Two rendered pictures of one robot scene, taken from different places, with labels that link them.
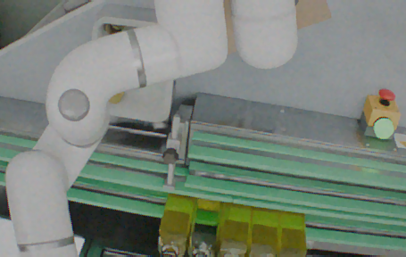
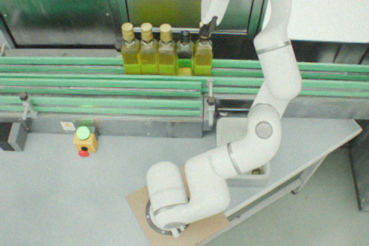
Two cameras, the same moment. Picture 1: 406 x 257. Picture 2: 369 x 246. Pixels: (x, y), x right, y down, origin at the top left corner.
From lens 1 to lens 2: 27 cm
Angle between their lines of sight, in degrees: 3
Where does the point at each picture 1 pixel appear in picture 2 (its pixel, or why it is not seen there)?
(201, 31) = (199, 177)
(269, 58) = (161, 167)
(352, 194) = (97, 89)
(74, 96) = (263, 134)
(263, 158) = (156, 105)
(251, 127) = (166, 123)
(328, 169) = (115, 103)
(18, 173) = (292, 87)
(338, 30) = (120, 188)
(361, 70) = (101, 165)
